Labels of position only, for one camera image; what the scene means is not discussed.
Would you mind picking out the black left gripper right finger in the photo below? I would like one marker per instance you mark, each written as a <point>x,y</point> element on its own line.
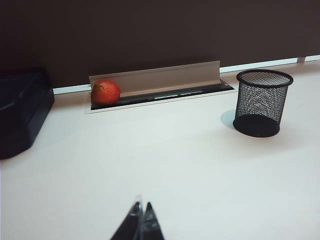
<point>151,225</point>

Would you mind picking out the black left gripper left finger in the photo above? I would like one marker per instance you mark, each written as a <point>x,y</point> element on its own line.
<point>133,222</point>

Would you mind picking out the black mesh basket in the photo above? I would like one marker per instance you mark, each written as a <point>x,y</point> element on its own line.
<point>260,107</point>

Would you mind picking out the orange-red ball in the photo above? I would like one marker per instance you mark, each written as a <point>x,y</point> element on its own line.
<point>105,92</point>

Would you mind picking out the black plastic box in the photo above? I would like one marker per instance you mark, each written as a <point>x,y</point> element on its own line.
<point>22,110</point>

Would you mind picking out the brown desk partition panel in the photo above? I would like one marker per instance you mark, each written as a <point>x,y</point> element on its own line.
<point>150,32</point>

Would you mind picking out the silver partition bracket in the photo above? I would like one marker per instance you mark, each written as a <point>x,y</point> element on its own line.
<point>301,60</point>

